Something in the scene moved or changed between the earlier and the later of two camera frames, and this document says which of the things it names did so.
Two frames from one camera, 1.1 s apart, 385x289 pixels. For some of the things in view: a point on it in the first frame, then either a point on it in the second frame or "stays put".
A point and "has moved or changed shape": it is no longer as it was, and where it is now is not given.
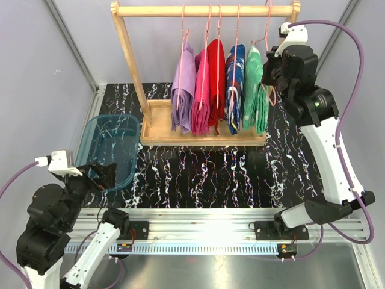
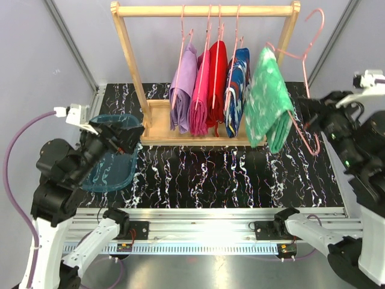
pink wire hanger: (266, 36) has moved or changed shape
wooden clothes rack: (157, 127) stays put
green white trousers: (255, 97) has moved or changed shape
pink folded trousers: (200, 121) stays put
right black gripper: (269, 71) -> (320, 111)
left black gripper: (91, 179) -> (112, 139)
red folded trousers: (216, 82) stays put
